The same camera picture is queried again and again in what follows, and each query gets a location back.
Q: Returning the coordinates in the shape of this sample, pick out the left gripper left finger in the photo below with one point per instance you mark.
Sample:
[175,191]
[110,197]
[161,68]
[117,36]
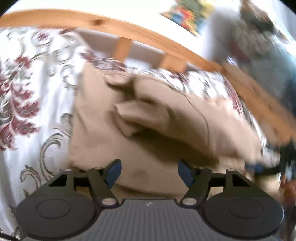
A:
[101,181]

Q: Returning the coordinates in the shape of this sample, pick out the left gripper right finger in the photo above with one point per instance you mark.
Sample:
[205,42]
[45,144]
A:
[197,180]

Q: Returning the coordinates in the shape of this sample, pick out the beige large garment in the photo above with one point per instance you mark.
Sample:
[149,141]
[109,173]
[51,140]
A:
[150,126]

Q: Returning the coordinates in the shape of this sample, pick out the white floral bedspread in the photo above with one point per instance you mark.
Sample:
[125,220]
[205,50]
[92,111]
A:
[40,70]

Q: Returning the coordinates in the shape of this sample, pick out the wooden bed frame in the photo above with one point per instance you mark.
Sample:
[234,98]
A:
[277,123]

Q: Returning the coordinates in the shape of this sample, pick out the colourful wall picture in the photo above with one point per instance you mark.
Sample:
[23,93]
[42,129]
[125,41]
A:
[190,14]

